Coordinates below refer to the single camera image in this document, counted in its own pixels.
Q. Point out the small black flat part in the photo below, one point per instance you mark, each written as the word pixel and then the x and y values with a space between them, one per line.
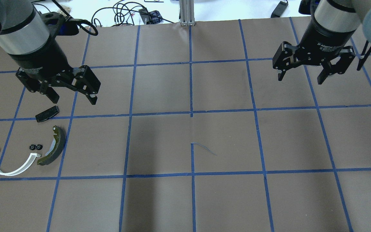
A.
pixel 47 114

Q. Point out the black power adapter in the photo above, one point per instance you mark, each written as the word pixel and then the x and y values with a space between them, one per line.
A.
pixel 279 9

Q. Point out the dark brake shoe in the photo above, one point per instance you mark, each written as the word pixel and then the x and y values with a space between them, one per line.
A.
pixel 56 147

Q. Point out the white curved plastic part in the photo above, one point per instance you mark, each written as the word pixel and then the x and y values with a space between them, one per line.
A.
pixel 10 168

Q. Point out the aluminium frame post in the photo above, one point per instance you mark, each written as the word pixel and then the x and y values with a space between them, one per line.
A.
pixel 187 17

